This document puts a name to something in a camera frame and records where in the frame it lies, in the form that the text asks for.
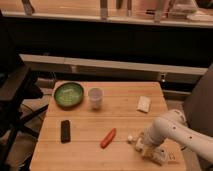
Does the black remote control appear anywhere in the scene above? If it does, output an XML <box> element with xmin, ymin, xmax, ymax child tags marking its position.
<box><xmin>61</xmin><ymin>120</ymin><xmax>70</xmax><ymax>143</ymax></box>

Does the long grey rail shelf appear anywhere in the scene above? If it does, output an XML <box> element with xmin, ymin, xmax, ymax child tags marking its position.
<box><xmin>21</xmin><ymin>54</ymin><xmax>207</xmax><ymax>84</ymax></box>

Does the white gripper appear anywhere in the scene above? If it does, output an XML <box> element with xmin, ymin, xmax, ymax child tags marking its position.
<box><xmin>141</xmin><ymin>139</ymin><xmax>157</xmax><ymax>158</ymax></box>

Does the orange carrot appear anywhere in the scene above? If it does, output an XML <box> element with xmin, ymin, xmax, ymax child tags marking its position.
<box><xmin>100</xmin><ymin>128</ymin><xmax>117</xmax><ymax>149</ymax></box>

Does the white sponge block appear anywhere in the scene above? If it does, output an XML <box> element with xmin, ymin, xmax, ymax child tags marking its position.
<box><xmin>137</xmin><ymin>96</ymin><xmax>151</xmax><ymax>113</ymax></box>

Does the green ceramic bowl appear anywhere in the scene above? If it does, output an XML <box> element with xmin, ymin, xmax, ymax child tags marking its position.
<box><xmin>54</xmin><ymin>82</ymin><xmax>84</xmax><ymax>108</ymax></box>

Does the clear plastic cup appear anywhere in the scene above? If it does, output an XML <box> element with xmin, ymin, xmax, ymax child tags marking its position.
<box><xmin>88</xmin><ymin>88</ymin><xmax>103</xmax><ymax>110</ymax></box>

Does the black stand left side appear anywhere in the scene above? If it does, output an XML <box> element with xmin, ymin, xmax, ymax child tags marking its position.
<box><xmin>0</xmin><ymin>9</ymin><xmax>50</xmax><ymax>157</ymax></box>

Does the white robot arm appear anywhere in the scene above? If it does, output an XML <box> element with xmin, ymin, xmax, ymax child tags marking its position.
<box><xmin>143</xmin><ymin>109</ymin><xmax>213</xmax><ymax>163</ymax></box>

